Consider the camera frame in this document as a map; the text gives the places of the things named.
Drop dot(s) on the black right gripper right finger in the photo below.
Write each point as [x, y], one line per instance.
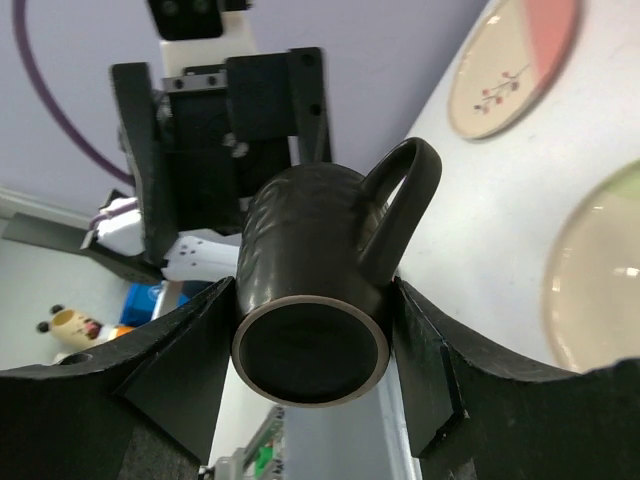
[477, 410]

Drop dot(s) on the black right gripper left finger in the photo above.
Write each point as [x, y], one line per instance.
[142, 406]

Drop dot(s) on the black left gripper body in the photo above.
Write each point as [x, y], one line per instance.
[212, 137]

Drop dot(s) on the dark brown tumbler cup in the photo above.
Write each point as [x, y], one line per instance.
[320, 247]

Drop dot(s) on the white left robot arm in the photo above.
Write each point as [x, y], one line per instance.
[114, 238]

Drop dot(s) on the cream bear-shaped mug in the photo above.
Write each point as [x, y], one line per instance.
[71, 327]

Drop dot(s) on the green and cream plate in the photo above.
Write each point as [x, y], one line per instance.
[590, 291]

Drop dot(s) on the pink and cream plate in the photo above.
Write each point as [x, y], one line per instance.
[510, 60]

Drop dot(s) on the aluminium mounting rail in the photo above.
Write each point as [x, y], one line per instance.
[357, 441]

